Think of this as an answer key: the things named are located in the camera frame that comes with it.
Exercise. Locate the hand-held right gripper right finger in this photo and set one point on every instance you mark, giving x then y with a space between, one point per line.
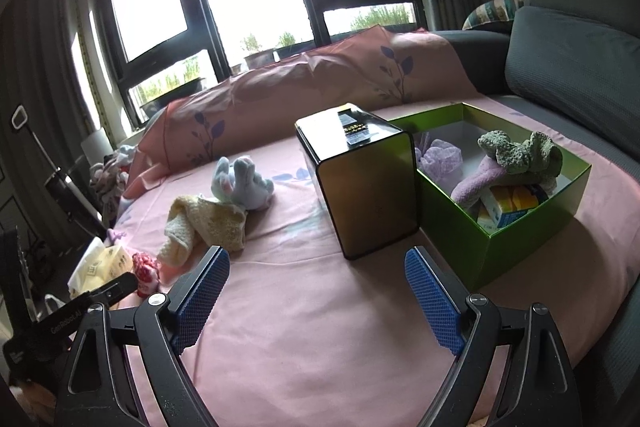
432 297

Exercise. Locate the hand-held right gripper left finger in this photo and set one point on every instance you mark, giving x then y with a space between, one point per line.
202 297

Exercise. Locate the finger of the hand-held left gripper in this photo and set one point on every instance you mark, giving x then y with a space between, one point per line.
112 289

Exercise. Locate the red and white knitted sock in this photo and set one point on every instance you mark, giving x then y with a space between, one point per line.
145 272

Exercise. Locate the green cardboard box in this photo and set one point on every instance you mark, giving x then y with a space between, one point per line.
500 252

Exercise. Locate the purple knitted towel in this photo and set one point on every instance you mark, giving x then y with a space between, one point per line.
475 189

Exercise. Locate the orange and blue tissue packet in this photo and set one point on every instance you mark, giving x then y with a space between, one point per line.
517 199

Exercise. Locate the lavender mesh bath pouf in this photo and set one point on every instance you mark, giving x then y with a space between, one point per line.
440 159

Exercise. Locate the green fluffy towel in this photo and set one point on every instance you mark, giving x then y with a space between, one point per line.
520 152

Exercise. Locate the person's left hand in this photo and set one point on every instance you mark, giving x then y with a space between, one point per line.
35 393

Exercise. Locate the yellow tissue pack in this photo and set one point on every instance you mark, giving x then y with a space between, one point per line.
100 264

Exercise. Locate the cream yellow fluffy towel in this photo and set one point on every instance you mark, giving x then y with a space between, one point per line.
210 222

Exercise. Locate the pile of crumpled clothes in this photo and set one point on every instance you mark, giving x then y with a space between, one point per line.
107 177

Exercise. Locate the pink printed bedsheet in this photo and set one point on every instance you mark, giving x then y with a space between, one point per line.
320 332

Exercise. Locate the black tin box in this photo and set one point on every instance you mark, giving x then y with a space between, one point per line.
365 187

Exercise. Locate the white cylinder container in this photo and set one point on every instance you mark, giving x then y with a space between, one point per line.
95 146

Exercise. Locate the long planter with grass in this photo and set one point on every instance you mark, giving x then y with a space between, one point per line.
172 94
385 19

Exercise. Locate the pink leaf print bolster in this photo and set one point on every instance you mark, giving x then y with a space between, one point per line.
310 82

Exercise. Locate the small potted plant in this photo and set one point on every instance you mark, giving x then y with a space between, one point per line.
259 54

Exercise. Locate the grey fabric sofa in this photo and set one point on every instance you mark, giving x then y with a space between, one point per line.
575 57

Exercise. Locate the striped patterned cushion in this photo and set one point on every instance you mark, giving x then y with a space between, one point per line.
492 13

